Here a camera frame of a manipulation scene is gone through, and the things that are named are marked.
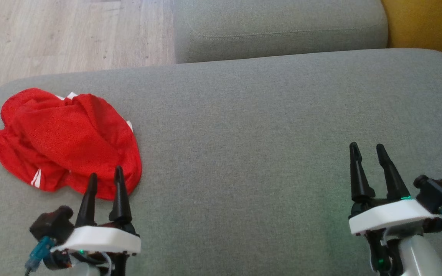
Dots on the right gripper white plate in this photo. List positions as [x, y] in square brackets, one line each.
[390, 216]

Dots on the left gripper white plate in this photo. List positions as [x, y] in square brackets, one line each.
[102, 239]

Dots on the red basketball jersey white lining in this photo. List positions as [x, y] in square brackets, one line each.
[86, 149]

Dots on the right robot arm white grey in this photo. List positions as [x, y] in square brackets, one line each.
[416, 257]

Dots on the yellow sofa backrest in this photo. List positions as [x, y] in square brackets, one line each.
[428, 23]

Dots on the small grey sofa seat cushion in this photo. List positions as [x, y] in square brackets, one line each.
[282, 27]

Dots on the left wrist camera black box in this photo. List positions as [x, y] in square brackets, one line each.
[50, 226]

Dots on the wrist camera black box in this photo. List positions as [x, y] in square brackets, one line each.
[50, 226]
[439, 193]

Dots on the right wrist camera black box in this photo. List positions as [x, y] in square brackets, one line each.
[439, 193]

